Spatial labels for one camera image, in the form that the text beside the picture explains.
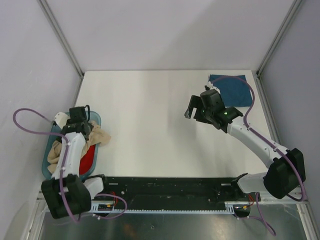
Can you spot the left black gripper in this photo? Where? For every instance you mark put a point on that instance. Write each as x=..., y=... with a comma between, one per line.
x=91, y=127

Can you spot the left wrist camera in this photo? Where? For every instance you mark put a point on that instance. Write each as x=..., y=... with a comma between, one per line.
x=80, y=113

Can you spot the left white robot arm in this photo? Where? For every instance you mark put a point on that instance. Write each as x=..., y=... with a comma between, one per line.
x=65, y=193

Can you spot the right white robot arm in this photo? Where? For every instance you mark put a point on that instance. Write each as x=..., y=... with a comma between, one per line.
x=285, y=174

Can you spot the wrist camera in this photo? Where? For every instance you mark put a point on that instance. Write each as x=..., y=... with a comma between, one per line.
x=212, y=99
x=80, y=113

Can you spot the red t shirt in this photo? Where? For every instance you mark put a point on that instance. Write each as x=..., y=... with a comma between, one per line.
x=87, y=162

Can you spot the white cable duct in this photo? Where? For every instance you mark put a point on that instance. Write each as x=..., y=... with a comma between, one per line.
x=228, y=209

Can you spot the beige t shirt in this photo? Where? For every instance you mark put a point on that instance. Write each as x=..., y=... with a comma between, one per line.
x=97, y=137

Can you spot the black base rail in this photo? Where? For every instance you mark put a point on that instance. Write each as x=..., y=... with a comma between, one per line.
x=175, y=193

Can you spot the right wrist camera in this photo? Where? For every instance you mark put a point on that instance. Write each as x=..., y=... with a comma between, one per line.
x=212, y=99

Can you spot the folded blue t shirt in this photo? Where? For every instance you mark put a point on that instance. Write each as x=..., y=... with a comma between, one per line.
x=234, y=93

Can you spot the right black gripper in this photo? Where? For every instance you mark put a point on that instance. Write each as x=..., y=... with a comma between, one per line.
x=195, y=102

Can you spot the teal plastic bin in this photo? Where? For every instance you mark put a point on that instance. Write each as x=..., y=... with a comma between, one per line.
x=70, y=156

